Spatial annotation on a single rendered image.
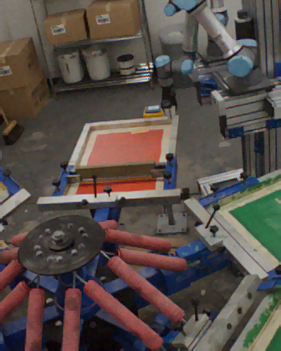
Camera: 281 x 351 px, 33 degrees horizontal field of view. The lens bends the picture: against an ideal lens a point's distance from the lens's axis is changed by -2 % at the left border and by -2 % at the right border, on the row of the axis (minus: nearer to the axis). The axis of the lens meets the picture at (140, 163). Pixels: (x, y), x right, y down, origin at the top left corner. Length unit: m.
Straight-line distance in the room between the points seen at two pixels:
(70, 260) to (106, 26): 4.22
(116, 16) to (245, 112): 3.10
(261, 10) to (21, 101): 3.60
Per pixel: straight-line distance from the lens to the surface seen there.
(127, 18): 5.48
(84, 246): 1.61
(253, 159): 3.14
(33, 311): 1.59
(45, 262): 1.60
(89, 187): 2.51
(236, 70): 2.42
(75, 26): 5.66
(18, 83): 5.58
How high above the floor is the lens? 2.35
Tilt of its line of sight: 32 degrees down
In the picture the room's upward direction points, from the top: 11 degrees counter-clockwise
